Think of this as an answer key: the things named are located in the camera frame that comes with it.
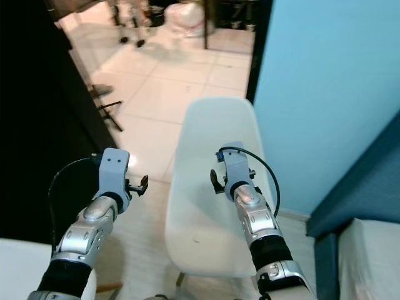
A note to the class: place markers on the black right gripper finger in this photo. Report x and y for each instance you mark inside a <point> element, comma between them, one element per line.
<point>217,182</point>

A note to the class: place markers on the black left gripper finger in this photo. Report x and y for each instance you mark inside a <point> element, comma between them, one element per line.
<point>143,185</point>

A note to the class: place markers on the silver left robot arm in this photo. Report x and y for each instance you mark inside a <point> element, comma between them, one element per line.
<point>84,234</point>

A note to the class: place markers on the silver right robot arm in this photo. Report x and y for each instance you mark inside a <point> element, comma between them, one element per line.
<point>256,215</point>

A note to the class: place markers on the white plastic chair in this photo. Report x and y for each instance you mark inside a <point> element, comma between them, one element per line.
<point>200,219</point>

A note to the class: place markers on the black stand legs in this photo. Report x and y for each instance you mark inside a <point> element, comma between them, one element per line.
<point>109,109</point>

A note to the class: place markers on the black wardrobe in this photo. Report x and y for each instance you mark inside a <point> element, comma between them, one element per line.
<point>37,112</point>

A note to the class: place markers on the thin dark pole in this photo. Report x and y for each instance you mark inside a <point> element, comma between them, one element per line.
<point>206,25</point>

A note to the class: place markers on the white plastic bag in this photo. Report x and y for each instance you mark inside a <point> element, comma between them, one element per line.
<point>184,20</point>

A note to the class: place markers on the white mattress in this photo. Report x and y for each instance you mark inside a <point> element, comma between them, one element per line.
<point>372,262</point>

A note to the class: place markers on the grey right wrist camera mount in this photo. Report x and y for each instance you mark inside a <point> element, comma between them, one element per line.
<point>236,169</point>

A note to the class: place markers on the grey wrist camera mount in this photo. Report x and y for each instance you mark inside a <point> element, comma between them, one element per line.
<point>114,172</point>
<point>236,169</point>

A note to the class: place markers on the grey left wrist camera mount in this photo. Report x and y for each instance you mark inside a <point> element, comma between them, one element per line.
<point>114,172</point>

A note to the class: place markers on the black door frame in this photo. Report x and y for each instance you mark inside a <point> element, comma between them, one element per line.
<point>259,50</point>

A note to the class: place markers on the dark blue bed frame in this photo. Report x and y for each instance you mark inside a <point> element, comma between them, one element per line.
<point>362,187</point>

